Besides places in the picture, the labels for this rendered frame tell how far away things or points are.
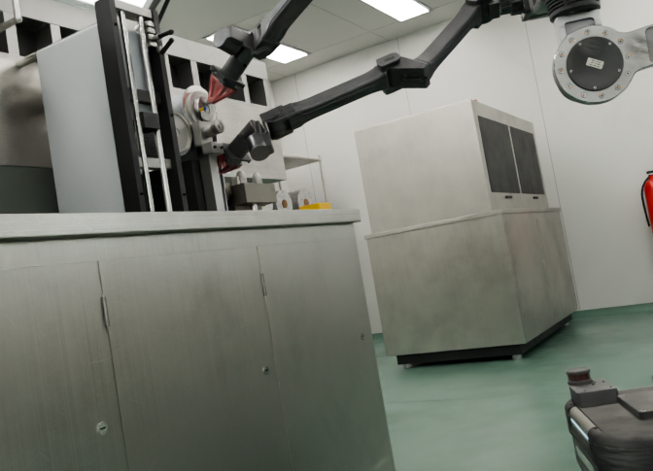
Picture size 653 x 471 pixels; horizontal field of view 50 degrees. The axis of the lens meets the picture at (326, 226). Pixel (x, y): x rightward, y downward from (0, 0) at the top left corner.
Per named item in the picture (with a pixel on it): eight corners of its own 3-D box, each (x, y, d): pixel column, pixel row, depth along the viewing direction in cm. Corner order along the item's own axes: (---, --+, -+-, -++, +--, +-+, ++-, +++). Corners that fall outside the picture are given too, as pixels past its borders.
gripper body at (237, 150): (248, 164, 209) (263, 148, 206) (226, 162, 201) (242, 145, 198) (237, 149, 211) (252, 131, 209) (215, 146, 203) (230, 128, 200)
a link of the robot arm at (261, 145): (285, 129, 207) (277, 107, 201) (294, 153, 200) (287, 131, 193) (247, 143, 207) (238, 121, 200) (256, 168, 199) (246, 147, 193)
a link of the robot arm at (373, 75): (399, 78, 211) (395, 49, 203) (408, 88, 208) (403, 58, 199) (269, 134, 208) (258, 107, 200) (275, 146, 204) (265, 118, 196)
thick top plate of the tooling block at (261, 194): (247, 202, 209) (243, 182, 209) (151, 225, 229) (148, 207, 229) (277, 202, 222) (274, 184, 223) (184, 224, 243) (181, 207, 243)
